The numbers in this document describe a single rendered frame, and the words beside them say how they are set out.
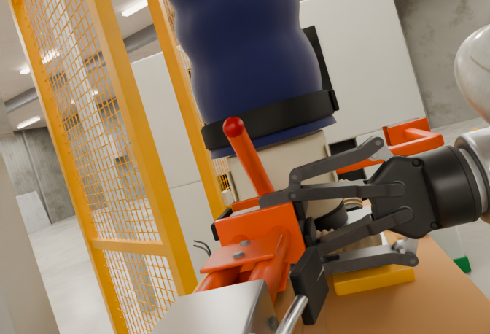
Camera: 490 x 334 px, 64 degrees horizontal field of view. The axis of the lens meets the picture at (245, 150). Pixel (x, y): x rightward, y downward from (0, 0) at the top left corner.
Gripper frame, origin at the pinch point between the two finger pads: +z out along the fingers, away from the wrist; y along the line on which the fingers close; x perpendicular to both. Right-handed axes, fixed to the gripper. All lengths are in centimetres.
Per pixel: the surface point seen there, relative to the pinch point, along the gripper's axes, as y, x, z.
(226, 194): 11, 117, 38
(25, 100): -266, 879, 715
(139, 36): -274, 756, 307
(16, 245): 2, 66, 94
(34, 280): 15, 68, 94
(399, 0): -219, 1039, -269
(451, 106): 72, 1025, -315
